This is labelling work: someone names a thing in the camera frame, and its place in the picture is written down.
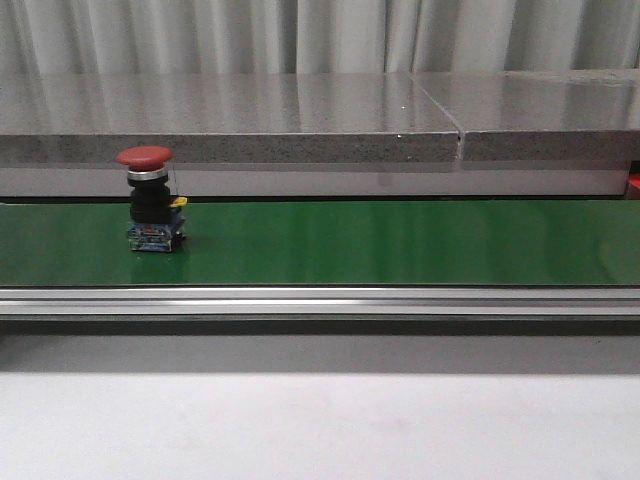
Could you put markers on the grey granite slab left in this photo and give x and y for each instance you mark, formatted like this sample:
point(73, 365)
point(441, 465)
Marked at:
point(229, 118)

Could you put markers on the grey granite slab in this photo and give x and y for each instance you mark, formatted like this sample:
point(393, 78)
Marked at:
point(229, 118)
point(585, 116)

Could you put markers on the grey granite slab right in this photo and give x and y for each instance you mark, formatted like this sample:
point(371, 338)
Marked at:
point(585, 116)

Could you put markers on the green conveyor belt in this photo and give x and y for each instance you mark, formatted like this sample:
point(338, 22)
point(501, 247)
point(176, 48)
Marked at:
point(451, 242)

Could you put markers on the red plastic tray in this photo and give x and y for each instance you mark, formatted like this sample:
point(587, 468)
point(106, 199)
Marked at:
point(632, 191)

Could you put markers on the grey pleated curtain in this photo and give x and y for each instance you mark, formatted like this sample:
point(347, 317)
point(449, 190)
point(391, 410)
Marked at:
point(46, 37)

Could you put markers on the aluminium conveyor frame rail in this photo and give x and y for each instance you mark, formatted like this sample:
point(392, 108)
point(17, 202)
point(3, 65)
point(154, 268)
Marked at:
point(219, 302)

